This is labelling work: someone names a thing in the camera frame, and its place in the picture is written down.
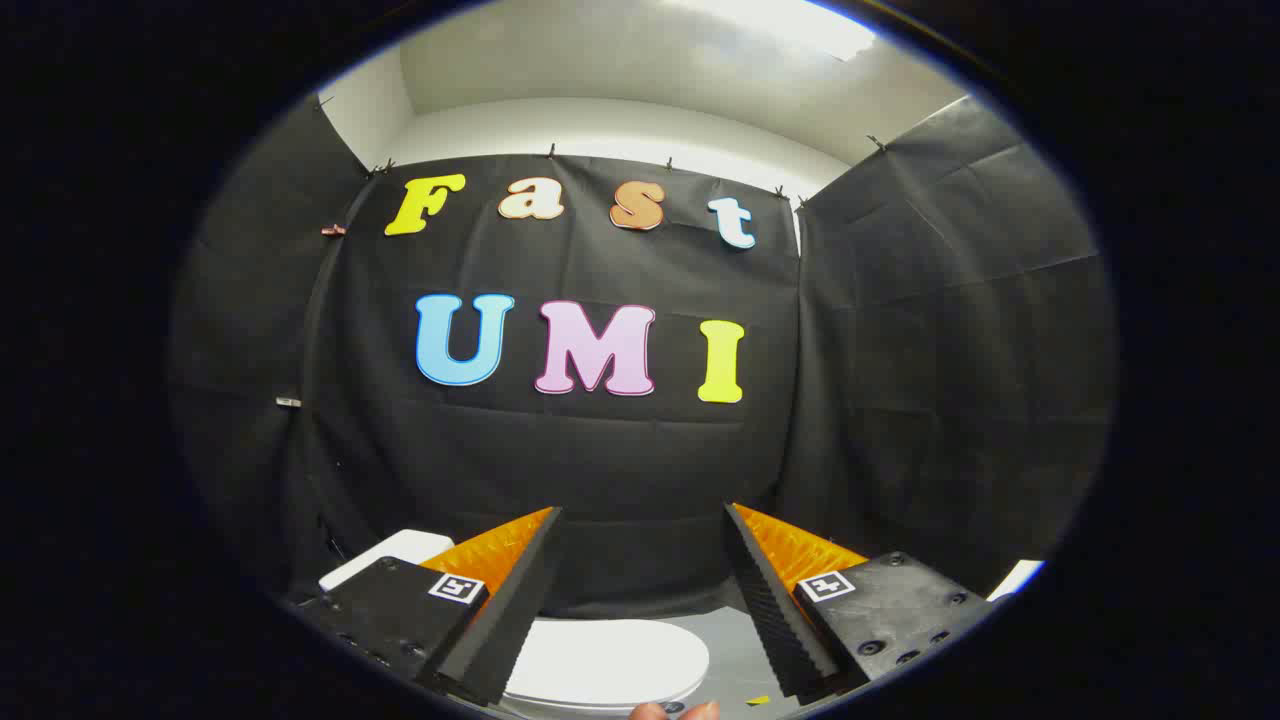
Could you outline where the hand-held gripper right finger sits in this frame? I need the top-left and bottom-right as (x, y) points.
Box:
(723, 502), (999, 701)

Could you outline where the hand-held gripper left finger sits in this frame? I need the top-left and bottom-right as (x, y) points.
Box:
(290, 506), (564, 707)

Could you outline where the white toilet lid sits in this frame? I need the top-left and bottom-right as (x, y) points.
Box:
(503, 618), (711, 713)

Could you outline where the black backdrop cloth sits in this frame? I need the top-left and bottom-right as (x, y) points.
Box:
(170, 95), (1116, 621)

